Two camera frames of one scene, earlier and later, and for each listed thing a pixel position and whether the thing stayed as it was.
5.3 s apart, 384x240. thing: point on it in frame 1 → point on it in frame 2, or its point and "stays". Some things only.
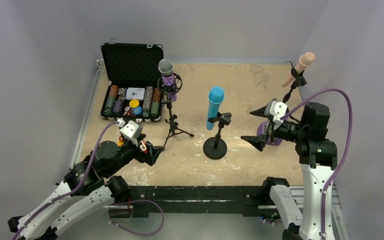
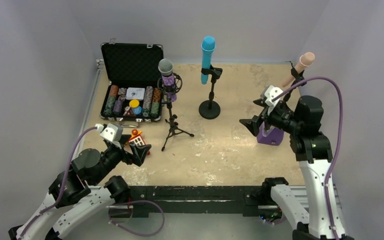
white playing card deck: [135, 93] stays
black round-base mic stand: [215, 148] → [210, 109]
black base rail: [186, 200] stays
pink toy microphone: [305, 61] stays
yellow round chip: [134, 103] stays
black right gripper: [270, 127] → [262, 117]
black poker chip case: [131, 93] stays
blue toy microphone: [216, 95] → [208, 45]
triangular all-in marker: [128, 112] stays
